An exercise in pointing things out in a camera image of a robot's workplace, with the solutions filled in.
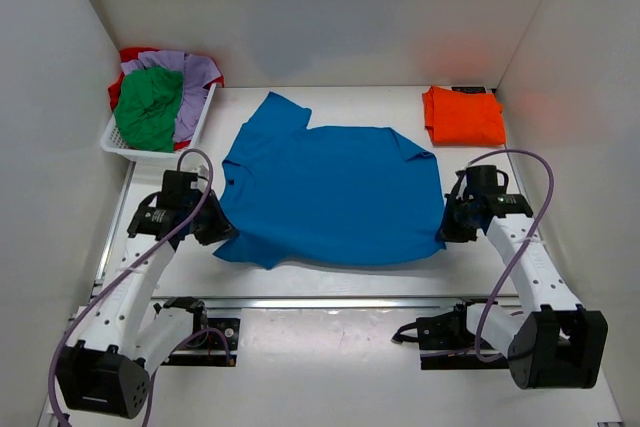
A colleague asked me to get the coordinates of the white plastic basket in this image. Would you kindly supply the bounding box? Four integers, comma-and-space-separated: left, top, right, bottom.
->
100, 82, 222, 166

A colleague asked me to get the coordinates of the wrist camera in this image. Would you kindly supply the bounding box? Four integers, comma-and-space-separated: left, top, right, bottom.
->
157, 170, 208, 209
466, 165, 509, 195

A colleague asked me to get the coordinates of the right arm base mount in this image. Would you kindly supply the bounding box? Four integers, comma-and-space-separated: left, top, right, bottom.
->
391, 300, 508, 371

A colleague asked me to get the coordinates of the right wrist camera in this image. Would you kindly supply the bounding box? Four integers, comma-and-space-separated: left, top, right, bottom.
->
466, 165, 509, 195

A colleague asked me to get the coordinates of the green t shirt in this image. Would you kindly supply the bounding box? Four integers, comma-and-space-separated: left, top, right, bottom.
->
114, 67, 183, 148

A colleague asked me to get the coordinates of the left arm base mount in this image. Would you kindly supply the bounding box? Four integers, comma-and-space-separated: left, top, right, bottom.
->
153, 297, 240, 367

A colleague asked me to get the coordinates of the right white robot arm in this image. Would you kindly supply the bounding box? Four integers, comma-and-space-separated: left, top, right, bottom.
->
438, 165, 608, 389

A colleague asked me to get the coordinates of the folded orange t shirt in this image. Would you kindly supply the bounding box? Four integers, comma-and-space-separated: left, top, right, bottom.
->
422, 86, 506, 147

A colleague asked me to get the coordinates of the red t shirt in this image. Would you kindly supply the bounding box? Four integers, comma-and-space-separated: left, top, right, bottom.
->
107, 47, 225, 111

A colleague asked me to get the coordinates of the lilac t shirt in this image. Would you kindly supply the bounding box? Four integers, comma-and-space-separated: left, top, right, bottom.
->
121, 49, 221, 144

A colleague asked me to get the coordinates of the aluminium rail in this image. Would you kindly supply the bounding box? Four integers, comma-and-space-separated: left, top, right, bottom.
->
149, 295, 526, 312

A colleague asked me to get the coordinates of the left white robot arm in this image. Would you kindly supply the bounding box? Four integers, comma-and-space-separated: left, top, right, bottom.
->
53, 170, 237, 419

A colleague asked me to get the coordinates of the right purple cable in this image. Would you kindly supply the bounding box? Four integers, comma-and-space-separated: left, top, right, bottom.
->
419, 148, 556, 364

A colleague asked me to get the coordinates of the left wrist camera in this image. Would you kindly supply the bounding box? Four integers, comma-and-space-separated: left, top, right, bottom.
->
157, 170, 208, 209

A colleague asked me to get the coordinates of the blue t shirt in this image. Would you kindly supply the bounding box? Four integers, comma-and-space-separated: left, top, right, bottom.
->
215, 92, 445, 269

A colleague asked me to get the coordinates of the black label plate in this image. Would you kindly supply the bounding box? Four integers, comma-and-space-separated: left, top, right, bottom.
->
451, 86, 487, 94

